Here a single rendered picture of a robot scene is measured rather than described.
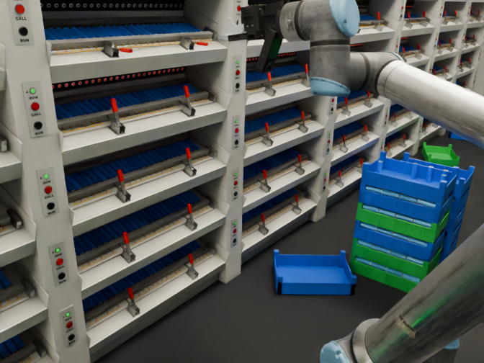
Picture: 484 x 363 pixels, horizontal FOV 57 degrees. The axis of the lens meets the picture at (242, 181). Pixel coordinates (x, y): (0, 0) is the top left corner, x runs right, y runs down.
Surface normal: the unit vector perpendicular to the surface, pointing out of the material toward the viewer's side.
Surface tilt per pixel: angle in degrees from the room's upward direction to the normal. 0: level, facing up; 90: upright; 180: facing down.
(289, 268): 0
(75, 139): 21
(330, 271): 0
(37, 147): 90
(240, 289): 0
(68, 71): 111
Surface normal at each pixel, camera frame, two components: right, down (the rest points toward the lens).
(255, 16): -0.63, 0.29
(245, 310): 0.02, -0.92
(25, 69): 0.77, 0.26
